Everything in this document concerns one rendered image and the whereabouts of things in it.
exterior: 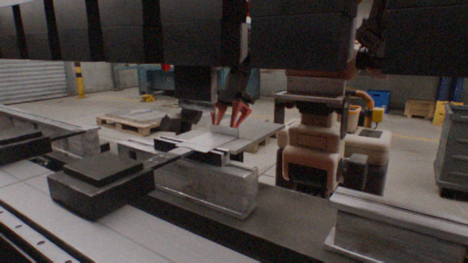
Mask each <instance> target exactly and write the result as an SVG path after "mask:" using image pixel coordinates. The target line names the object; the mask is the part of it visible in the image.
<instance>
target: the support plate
mask: <svg viewBox="0 0 468 263"><path fill-rule="evenodd" d="M219 126H223V127H231V117H230V118H226V119H223V120H221V122H220V124H219ZM285 128H286V125H282V124H276V123H272V122H267V121H262V120H252V119H247V118H245V119H244V120H243V121H242V123H241V125H240V126H239V127H238V129H239V137H240V138H236V139H234V140H232V141H230V142H227V143H225V144H224V145H223V146H220V147H219V148H223V149H227V150H230V154H238V153H240V152H241V151H243V150H245V149H247V148H250V147H251V146H253V145H254V144H256V143H258V142H260V141H261V140H263V139H265V138H267V137H269V136H271V135H272V134H275V133H277V132H279V131H281V130H282V129H285ZM199 130H202V131H199ZM208 132H210V125H208V126H204V127H201V128H198V130H192V131H189V132H187V133H184V134H180V135H177V136H174V138H180V139H185V140H189V139H192V138H195V137H197V136H200V135H202V134H205V133H208ZM245 138H248V139H252V140H248V139H245ZM253 140H254V141H253Z"/></svg>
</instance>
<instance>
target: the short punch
mask: <svg viewBox="0 0 468 263"><path fill-rule="evenodd" d="M173 79H174V93H175V99H177V100H178V108H184V109H193V110H199V111H209V112H215V103H217V67H211V66H193V65H173Z"/></svg>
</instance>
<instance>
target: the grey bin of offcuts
mask: <svg viewBox="0 0 468 263"><path fill-rule="evenodd" d="M444 108H445V110H446V113H445V116H444V123H443V125H442V133H441V137H440V140H439V147H438V151H437V158H436V160H434V164H433V166H434V172H435V184H436V185H437V186H439V192H440V197H441V198H448V199H451V200H455V196H456V193H457V190H459V191H466V192H468V106H467V105H457V104H454V103H448V102H445V106H444Z"/></svg>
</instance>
